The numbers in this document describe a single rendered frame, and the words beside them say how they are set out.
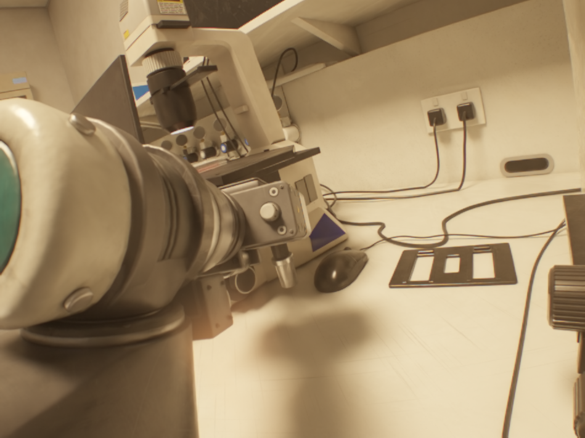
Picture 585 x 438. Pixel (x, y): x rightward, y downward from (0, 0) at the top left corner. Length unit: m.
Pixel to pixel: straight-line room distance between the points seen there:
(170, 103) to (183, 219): 0.42
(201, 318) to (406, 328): 0.24
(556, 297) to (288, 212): 0.18
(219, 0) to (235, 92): 0.50
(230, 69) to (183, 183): 0.53
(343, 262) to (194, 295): 0.31
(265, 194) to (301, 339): 0.20
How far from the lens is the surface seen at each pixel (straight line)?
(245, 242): 0.26
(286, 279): 0.49
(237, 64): 0.67
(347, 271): 0.48
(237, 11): 1.06
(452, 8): 1.03
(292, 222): 0.25
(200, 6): 1.20
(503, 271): 0.46
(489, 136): 0.88
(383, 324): 0.39
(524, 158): 0.88
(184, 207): 0.16
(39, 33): 3.54
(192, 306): 0.21
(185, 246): 0.16
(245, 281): 0.46
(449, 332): 0.37
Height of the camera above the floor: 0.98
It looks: 13 degrees down
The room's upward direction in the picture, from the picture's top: 16 degrees counter-clockwise
